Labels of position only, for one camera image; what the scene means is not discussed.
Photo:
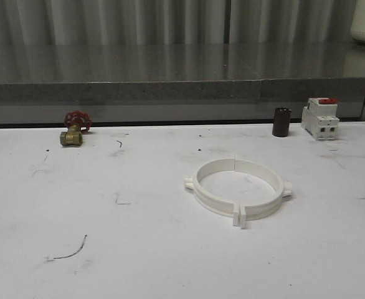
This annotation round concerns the white circuit breaker red switch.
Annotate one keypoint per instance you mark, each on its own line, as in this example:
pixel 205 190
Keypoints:
pixel 319 118

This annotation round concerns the white half pipe clamp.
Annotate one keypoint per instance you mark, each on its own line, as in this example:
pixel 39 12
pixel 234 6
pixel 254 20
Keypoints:
pixel 211 202
pixel 260 208

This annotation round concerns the grey stone counter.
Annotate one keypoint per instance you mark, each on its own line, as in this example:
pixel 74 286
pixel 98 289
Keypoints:
pixel 210 83

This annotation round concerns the dark brown cylindrical capacitor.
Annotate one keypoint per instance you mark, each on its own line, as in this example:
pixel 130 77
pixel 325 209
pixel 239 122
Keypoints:
pixel 281 122

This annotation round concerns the brass valve with red handwheel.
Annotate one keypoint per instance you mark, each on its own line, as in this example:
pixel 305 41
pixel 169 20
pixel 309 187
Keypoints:
pixel 77 124

